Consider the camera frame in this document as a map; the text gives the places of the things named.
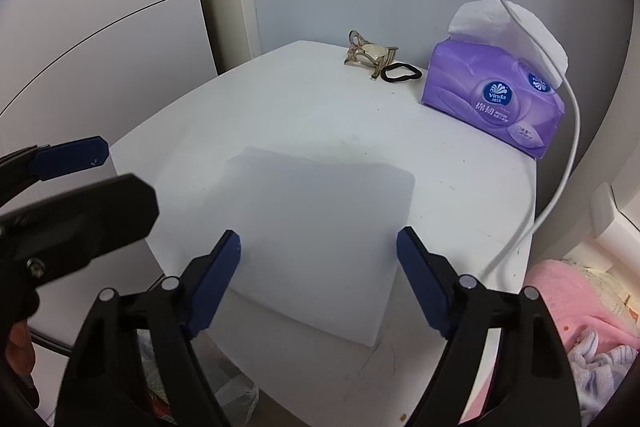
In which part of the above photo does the white tissue sheet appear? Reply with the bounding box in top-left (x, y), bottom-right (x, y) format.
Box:
top-left (225, 146), bottom-right (417, 348)

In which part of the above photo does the cream patterned cloth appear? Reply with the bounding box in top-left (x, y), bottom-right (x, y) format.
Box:
top-left (575, 266), bottom-right (640, 324)

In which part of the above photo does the pink blanket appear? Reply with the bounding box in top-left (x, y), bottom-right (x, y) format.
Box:
top-left (470, 259), bottom-right (640, 427)

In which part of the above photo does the white nightstand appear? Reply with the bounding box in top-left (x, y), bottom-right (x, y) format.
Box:
top-left (109, 39), bottom-right (538, 427)

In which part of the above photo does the purple striped cloth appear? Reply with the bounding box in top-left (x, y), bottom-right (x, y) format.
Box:
top-left (567, 329), bottom-right (640, 414)

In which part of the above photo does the person's left hand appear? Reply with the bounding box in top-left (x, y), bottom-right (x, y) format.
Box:
top-left (4, 321), bottom-right (37, 379)

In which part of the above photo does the red drink can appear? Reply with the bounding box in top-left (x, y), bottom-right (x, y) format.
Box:
top-left (146, 388), bottom-right (175, 414)

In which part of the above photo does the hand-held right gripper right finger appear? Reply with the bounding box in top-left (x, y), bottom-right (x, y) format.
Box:
top-left (396, 227), bottom-right (583, 427)

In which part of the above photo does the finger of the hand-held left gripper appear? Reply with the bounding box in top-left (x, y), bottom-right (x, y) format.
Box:
top-left (0, 137), bottom-right (110, 198)
top-left (0, 173), bottom-right (160, 288)

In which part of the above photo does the white wardrobe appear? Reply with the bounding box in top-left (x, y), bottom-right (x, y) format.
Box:
top-left (0, 0), bottom-right (221, 358)

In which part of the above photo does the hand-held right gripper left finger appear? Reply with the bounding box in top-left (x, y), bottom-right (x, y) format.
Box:
top-left (55, 229), bottom-right (242, 427)

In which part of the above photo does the white bed headboard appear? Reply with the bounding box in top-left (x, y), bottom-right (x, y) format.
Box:
top-left (589, 181), bottom-right (640, 260)

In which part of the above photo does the brown hair clip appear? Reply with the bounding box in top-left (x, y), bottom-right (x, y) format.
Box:
top-left (343, 29), bottom-right (399, 82)

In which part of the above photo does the black hair tie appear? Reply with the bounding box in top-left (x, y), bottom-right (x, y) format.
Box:
top-left (380, 62), bottom-right (423, 84)

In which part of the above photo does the purple tissue pack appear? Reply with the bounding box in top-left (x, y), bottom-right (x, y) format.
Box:
top-left (421, 0), bottom-right (570, 160)

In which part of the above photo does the clear plastic bin liner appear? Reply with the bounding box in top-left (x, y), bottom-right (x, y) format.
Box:
top-left (214, 376), bottom-right (262, 424)

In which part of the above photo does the white charging cable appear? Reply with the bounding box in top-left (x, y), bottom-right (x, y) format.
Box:
top-left (447, 0), bottom-right (582, 279)

